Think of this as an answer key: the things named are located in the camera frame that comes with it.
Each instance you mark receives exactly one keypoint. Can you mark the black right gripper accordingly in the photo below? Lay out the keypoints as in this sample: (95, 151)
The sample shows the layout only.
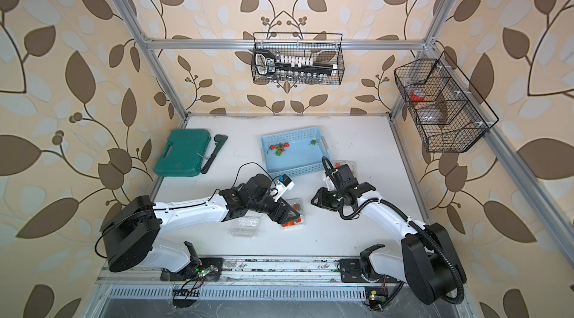
(322, 201)

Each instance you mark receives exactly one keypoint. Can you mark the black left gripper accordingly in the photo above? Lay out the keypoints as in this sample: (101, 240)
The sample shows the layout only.
(282, 218)

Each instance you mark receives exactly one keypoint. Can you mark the strawberry cluster with green leaves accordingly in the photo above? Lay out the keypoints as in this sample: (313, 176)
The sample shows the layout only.
(277, 149)

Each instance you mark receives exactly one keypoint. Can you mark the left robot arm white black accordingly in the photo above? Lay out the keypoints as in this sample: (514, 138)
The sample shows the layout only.
(136, 234)

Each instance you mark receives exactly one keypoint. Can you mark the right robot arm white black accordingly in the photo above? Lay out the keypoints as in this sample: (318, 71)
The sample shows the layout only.
(428, 262)

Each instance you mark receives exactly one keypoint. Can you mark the light blue perforated plastic basket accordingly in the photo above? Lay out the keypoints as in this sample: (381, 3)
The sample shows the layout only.
(300, 158)

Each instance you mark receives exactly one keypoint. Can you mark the red tape roll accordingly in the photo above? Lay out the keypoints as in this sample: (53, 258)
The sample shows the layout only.
(417, 95)

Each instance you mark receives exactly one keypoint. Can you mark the green tool case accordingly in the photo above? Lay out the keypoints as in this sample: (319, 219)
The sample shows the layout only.
(183, 154)

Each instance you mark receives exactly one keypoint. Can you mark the black white tool set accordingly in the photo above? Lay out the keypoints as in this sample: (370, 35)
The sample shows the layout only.
(268, 63)

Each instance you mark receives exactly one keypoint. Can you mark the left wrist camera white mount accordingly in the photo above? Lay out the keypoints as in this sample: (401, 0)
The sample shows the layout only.
(280, 185)

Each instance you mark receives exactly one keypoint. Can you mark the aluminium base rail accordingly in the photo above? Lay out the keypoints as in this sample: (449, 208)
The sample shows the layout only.
(267, 278)

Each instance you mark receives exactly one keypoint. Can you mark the green pipe wrench black handle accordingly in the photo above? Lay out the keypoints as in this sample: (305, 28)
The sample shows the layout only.
(220, 140)

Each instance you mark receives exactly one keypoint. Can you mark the black wire basket right wall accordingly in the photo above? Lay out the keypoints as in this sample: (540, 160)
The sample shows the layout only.
(455, 113)

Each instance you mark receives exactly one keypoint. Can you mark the black wire basket wall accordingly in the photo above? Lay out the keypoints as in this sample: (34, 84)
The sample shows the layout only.
(455, 113)
(326, 46)

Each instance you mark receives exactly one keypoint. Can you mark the black wire basket back wall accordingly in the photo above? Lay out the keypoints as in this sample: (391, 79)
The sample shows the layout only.
(326, 46)

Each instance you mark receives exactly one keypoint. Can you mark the aluminium frame post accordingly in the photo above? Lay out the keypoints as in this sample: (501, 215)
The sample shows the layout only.
(141, 40)

